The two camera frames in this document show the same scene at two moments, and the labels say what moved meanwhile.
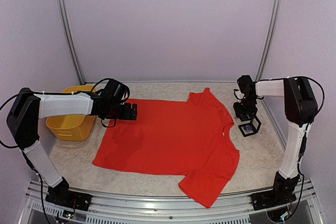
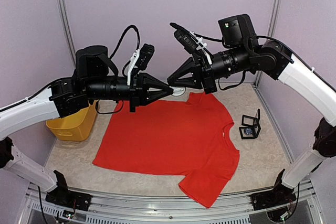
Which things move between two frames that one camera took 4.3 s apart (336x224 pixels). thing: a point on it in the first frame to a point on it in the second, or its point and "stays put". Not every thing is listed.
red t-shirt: x=182 y=138 stays put
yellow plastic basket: x=78 y=128 stays put
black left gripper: x=126 y=115 to x=139 y=86
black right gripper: x=239 y=111 to x=208 y=78
